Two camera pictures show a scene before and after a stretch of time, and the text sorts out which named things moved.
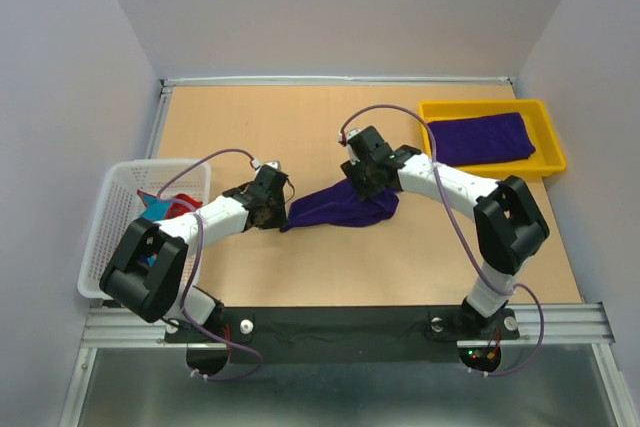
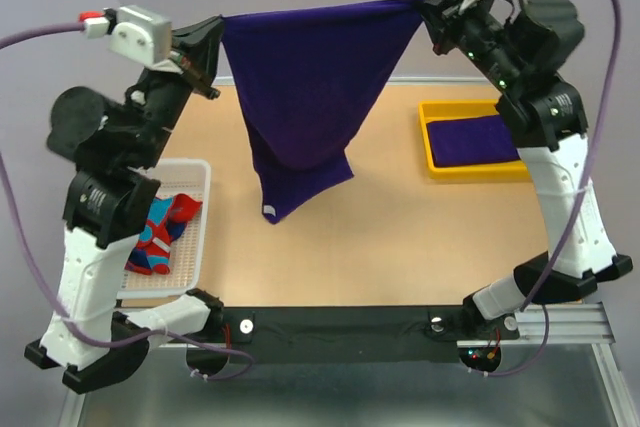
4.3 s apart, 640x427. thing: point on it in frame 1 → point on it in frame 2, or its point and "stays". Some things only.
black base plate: (344, 334) stays
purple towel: (339, 205) → (308, 81)
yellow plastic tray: (548, 158) stays
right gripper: (362, 189) → (446, 10)
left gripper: (279, 220) → (199, 43)
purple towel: (481, 138) stays
